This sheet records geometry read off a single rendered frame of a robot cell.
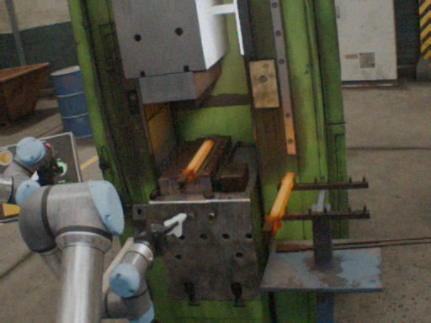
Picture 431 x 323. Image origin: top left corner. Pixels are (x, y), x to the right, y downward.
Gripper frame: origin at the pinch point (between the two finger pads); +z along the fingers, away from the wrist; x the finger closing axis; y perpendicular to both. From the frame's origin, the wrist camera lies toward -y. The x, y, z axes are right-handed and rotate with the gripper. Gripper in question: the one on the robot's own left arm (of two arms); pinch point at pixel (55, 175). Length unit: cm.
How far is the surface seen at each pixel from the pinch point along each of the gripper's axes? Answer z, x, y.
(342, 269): -13, -87, -54
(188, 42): -19, -54, 31
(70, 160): 10.3, -4.6, 6.6
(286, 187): -12, -75, -22
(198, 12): -26, -58, 38
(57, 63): 729, 95, 370
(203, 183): 7, -51, -13
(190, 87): -11, -52, 18
